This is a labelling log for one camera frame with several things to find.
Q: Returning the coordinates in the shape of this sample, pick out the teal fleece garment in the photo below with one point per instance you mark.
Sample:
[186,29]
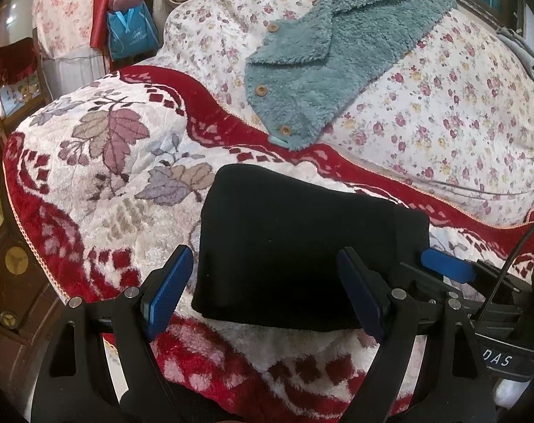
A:
[320,70]

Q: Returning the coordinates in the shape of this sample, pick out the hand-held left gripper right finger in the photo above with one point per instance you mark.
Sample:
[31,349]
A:
[359,291]

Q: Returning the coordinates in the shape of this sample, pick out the red and white plush blanket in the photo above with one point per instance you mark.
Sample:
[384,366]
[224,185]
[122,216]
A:
[117,211]

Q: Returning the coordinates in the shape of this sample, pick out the floral bed sheet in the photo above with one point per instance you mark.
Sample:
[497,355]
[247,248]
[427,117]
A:
[425,110]

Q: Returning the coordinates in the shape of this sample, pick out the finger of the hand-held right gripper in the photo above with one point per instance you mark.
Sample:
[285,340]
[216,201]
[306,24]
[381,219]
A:
[447,266]

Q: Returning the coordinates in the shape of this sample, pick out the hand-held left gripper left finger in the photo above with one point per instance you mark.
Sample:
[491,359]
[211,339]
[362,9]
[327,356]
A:
[170,291]

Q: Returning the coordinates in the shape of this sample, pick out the dark red velvet cloth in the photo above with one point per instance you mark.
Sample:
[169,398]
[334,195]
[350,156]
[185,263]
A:
[11,61]

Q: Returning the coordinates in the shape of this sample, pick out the red hanging cloth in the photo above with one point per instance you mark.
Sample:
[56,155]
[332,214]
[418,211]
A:
[102,4]

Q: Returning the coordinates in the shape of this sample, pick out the floral cloth cover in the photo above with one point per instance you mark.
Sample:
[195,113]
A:
[64,9]

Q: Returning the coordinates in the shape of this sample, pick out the black pants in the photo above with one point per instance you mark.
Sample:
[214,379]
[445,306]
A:
[284,238]

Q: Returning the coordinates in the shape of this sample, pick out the blue gift bag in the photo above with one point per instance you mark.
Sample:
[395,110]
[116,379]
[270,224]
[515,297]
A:
[130,35]

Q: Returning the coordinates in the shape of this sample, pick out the wooden cabinet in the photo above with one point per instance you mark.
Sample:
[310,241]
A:
[11,299]

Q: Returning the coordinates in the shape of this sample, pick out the grey cloth at edge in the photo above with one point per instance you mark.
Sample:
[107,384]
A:
[520,50]

